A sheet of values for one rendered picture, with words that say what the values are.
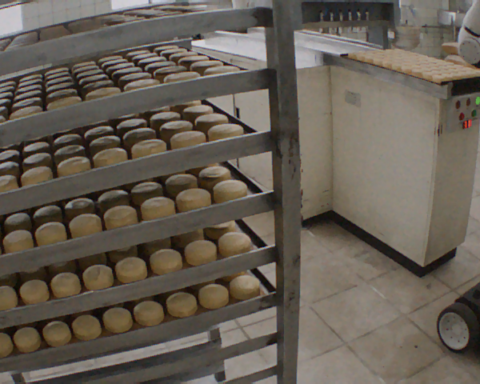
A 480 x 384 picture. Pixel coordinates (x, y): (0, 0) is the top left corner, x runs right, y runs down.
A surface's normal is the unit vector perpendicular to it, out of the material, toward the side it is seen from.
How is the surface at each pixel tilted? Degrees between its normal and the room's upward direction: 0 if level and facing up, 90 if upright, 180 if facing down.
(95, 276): 0
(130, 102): 90
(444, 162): 90
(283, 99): 90
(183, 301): 0
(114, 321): 0
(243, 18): 90
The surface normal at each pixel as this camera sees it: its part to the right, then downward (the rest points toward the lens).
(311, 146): 0.49, 0.35
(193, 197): -0.06, -0.90
